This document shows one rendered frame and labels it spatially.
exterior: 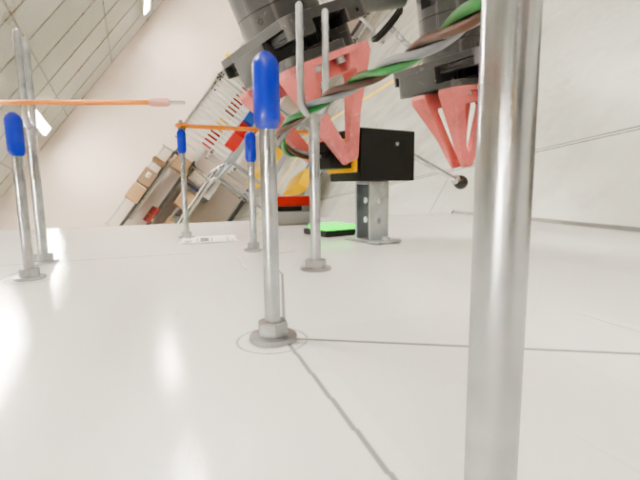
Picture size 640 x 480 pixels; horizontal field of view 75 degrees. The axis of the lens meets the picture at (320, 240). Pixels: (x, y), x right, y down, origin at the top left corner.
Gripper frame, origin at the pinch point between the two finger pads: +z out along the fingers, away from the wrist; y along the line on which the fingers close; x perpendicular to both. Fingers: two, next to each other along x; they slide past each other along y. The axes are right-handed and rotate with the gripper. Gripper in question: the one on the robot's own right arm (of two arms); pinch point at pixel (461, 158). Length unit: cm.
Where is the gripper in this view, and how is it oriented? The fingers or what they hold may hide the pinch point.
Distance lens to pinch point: 44.3
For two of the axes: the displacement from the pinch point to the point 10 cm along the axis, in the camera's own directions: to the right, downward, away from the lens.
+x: 8.3, -2.5, 5.0
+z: 1.6, 9.6, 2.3
